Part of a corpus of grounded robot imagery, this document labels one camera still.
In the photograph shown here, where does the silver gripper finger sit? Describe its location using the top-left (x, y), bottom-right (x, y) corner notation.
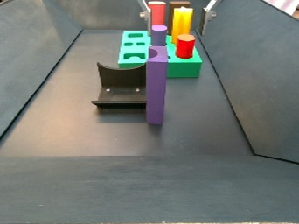
top-left (201, 0), bottom-right (218, 35)
top-left (137, 0), bottom-right (153, 34)

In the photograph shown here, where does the purple arch block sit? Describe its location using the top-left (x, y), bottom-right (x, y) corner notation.
top-left (146, 46), bottom-right (169, 124)

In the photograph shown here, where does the green shape sorter board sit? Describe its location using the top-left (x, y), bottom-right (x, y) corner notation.
top-left (118, 31), bottom-right (202, 78)

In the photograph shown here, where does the red cylinder peg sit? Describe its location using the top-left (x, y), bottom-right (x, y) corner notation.
top-left (149, 1), bottom-right (166, 26)

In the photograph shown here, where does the purple cylinder peg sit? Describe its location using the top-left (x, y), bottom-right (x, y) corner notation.
top-left (151, 24), bottom-right (167, 46)

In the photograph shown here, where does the yellow star peg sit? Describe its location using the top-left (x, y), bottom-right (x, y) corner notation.
top-left (173, 7), bottom-right (193, 44)

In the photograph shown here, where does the brown rectangular peg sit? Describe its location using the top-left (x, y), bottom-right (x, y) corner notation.
top-left (169, 1), bottom-right (191, 34)

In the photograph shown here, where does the red hexagonal peg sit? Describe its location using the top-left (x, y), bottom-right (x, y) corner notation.
top-left (175, 34), bottom-right (195, 59)

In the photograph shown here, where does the black curved holder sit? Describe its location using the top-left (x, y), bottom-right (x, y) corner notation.
top-left (91, 63), bottom-right (146, 108)

